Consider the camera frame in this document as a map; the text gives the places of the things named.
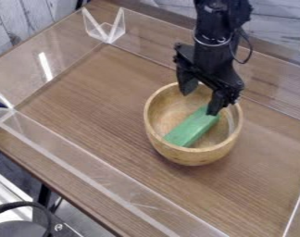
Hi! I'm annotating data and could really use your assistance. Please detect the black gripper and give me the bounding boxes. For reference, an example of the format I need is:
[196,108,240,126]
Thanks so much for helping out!
[173,36,243,116]

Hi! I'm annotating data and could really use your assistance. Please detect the brown wooden bowl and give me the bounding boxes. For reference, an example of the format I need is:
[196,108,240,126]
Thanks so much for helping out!
[143,82,242,166]

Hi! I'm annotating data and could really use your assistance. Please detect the green rectangular block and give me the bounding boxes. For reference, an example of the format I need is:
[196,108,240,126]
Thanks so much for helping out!
[163,106,219,147]

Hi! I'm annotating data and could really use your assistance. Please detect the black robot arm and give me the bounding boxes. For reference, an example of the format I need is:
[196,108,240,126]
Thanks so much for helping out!
[173,0,252,116]

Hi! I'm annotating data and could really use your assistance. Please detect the black table leg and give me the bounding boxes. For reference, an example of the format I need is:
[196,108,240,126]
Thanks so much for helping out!
[37,184,50,207]

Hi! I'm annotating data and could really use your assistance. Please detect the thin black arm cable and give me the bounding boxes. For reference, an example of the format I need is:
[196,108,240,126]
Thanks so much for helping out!
[230,27,254,65]

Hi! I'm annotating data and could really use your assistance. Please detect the clear acrylic tray wall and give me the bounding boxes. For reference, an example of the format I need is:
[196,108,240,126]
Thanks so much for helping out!
[0,1,300,237]

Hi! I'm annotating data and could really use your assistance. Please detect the grey metal base plate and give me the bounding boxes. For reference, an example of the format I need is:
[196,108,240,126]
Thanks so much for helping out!
[0,213,83,237]

